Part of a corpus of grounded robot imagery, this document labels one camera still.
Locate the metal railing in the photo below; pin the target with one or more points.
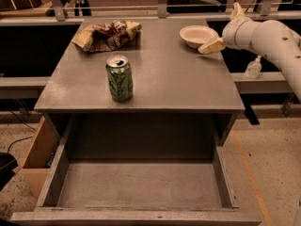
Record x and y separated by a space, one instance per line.
213 9

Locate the white paper bowl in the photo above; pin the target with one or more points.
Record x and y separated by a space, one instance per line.
197 35

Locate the grey open drawer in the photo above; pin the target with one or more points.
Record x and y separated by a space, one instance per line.
156 169

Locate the green soda can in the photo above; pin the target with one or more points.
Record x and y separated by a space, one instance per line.
119 73

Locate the grey side bench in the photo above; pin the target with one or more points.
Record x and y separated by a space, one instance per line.
272 82

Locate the clear sanitizer bottle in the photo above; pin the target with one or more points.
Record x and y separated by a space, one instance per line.
253 68

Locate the crumpled chip bag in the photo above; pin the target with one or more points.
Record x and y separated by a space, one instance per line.
106 37

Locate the black chair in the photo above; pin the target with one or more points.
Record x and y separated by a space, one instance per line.
7 164

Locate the cardboard box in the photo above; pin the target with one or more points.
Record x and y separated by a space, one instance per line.
35 169

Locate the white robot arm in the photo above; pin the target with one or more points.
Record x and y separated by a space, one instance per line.
270 39

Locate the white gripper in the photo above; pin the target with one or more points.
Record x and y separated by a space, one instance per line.
231 33

